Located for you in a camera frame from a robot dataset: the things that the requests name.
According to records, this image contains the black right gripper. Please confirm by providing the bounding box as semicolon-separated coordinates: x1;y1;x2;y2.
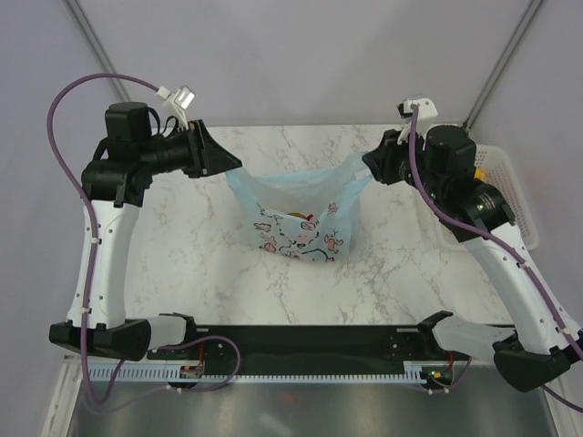
363;124;445;201

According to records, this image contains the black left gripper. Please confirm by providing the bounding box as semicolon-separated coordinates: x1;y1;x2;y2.
138;119;241;178

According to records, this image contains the light blue plastic bag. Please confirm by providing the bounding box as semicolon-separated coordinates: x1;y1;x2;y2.
226;152;372;263

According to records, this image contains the yellow fake banana bunch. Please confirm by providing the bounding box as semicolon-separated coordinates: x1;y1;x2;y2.
475;168;488;182

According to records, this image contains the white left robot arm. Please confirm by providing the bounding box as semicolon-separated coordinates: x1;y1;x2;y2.
49;102;242;361

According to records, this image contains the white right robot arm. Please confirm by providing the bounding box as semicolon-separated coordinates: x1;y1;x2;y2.
363;126;582;392

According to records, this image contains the white plastic fruit basket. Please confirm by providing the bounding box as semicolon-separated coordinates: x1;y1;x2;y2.
436;145;539;251

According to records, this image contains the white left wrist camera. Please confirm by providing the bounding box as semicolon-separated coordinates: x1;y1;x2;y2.
156;86;195;128

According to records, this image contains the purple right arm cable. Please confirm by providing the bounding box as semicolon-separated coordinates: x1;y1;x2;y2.
407;104;583;411

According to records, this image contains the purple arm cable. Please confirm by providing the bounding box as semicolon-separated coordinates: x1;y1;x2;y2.
46;73;241;414
407;104;583;411

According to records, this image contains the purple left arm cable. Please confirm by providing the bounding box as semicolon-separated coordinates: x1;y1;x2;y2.
46;73;241;414

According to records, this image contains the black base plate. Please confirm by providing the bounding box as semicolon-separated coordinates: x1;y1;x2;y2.
145;323;472;377

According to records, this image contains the left aluminium corner post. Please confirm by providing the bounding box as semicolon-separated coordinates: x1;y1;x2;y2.
61;0;130;102

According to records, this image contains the aluminium corner post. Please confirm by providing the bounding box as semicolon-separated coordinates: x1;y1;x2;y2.
61;0;130;102
462;0;547;132

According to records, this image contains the white slotted cable duct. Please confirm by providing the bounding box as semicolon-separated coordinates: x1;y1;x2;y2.
84;361;424;383

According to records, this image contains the right aluminium corner post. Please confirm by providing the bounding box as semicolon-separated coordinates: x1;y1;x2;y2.
462;0;547;132

